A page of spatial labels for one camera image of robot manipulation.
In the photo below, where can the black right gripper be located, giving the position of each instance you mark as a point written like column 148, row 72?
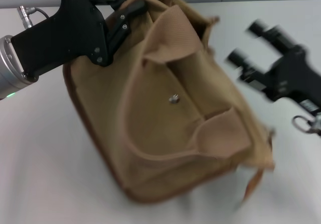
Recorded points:
column 296, row 78

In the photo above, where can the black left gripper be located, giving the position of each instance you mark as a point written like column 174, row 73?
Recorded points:
column 67, row 38

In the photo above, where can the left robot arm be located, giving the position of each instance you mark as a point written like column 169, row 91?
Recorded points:
column 8, row 68

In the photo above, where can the khaki canvas food bag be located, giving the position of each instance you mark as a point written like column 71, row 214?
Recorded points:
column 163, row 123

